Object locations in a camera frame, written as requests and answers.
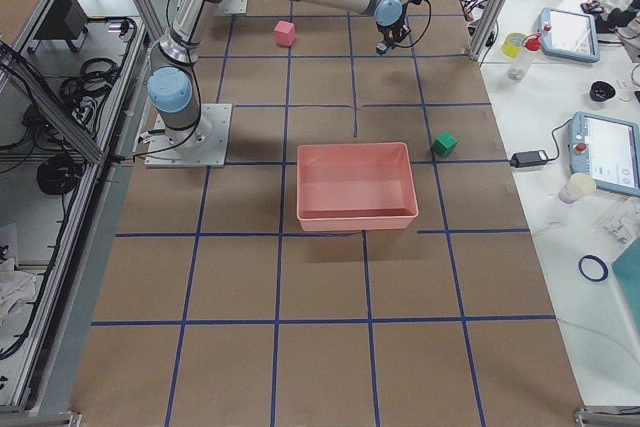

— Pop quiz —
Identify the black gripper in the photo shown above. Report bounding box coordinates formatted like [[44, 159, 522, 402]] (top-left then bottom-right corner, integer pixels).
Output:
[[376, 18, 411, 55]]

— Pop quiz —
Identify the yellow push button switch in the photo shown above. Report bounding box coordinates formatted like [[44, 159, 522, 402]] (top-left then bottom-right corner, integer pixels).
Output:
[[376, 42, 390, 56]]

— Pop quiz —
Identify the pink cube near centre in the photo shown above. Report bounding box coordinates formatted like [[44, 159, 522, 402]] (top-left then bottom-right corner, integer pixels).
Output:
[[273, 20, 296, 47]]

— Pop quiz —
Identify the green cube by bin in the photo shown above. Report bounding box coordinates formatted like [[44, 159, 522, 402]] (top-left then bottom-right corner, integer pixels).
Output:
[[431, 131, 458, 158]]

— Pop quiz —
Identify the yellow tape roll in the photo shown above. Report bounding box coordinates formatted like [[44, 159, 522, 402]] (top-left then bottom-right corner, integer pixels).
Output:
[[501, 32, 527, 59]]

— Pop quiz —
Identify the squeeze bottle red cap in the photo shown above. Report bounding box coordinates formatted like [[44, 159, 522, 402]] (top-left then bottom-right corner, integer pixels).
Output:
[[507, 33, 542, 81]]

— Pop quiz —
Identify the pink plastic bin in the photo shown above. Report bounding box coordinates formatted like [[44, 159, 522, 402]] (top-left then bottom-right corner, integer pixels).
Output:
[[296, 142, 419, 232]]

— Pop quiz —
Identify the small black power brick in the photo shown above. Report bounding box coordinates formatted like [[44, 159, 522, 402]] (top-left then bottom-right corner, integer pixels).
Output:
[[509, 149, 555, 168]]

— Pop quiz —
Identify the teach pendant far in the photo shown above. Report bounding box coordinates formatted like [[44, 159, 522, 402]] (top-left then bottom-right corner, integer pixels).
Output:
[[538, 7, 600, 63]]

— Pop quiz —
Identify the teach pendant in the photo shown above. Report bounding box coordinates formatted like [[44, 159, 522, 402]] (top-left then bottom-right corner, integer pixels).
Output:
[[538, 7, 600, 63], [568, 112, 639, 197]]

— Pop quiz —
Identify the teach pendant near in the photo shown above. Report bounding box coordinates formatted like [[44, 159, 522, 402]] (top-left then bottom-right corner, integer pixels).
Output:
[[568, 112, 639, 197]]

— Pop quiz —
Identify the white cloth rag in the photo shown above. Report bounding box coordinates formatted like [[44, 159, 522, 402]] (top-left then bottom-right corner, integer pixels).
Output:
[[0, 224, 39, 343]]

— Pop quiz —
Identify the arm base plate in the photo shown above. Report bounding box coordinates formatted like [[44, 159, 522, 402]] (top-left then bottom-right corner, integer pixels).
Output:
[[214, 0, 248, 17], [144, 103, 232, 168]]

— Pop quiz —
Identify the blue tape ring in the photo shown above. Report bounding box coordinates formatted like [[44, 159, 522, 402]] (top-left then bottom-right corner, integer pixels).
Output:
[[578, 255, 610, 283]]

